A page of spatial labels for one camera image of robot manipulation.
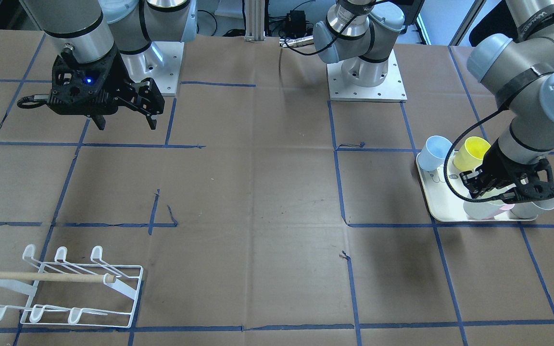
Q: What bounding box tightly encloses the yellow plastic cup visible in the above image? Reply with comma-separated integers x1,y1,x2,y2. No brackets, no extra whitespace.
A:
453,136,491,172

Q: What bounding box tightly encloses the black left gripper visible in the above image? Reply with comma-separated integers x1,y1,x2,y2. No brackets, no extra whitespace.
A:
460,141,554,202

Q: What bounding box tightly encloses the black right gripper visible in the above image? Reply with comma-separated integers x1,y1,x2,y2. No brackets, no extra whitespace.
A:
46,43,165,131

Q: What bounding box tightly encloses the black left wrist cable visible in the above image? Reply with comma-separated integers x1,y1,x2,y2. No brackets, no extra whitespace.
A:
443,106,516,202

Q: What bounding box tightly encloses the pink plastic cup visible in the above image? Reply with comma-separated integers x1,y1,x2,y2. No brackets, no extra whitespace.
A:
498,204,515,214

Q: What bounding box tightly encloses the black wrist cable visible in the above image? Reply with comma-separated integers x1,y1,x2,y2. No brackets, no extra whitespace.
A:
443,106,516,202
16,92,52,109

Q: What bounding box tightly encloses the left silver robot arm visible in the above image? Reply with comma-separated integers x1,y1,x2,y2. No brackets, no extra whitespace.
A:
313,0,554,204

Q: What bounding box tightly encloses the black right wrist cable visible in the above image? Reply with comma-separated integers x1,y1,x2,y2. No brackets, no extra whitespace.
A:
16,92,52,109

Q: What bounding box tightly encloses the white wire cup rack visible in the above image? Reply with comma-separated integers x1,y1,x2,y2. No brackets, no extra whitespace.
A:
0,245,144,328

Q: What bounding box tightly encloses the aluminium frame post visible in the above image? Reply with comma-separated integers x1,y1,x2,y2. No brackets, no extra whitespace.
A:
242,0,267,42

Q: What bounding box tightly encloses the pale green white cup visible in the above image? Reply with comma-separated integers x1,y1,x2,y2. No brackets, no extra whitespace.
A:
463,200,506,220

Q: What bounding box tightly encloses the grey plastic cup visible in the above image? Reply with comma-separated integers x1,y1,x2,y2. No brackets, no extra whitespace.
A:
511,198,554,219

